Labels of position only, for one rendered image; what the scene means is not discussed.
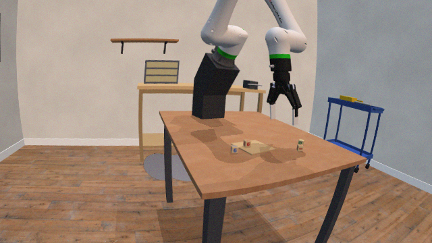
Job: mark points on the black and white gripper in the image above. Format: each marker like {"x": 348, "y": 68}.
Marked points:
{"x": 282, "y": 86}

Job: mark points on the tan square mat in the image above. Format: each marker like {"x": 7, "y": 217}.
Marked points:
{"x": 256, "y": 147}

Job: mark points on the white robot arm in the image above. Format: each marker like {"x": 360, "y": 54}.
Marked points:
{"x": 280, "y": 41}

